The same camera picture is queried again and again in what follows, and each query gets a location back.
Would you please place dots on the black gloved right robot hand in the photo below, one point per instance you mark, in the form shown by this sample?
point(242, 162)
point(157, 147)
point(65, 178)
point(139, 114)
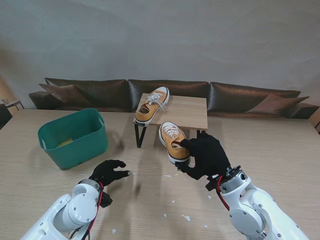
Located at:
point(210, 157)

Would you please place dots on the green plastic basket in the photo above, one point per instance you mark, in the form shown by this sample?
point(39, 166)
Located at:
point(75, 152)

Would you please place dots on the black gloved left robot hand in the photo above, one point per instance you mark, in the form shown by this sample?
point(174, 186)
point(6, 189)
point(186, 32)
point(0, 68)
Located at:
point(106, 173)

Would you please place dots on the wooden brush pale bristles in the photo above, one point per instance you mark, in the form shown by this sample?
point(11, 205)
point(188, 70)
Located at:
point(65, 142)

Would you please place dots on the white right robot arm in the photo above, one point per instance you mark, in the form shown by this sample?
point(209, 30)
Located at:
point(255, 207)

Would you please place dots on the small wooden side table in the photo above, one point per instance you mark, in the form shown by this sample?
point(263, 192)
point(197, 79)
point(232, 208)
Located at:
point(13, 102)

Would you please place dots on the brown leather cushion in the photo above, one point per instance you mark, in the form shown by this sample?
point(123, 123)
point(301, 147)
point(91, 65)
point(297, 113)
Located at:
point(62, 93)
point(275, 103)

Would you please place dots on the dark brown leather sofa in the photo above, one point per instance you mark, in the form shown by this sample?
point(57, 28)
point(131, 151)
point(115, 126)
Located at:
point(190, 87)

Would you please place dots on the small wooden table black legs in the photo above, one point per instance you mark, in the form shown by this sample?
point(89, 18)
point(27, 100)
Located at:
point(185, 110)

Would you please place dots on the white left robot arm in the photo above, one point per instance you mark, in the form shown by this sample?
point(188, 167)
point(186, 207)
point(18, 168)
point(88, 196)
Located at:
point(72, 212)

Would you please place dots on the yellow canvas sneaker white laces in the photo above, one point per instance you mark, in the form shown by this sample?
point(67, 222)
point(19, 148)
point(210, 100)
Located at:
point(166, 141)
point(147, 115)

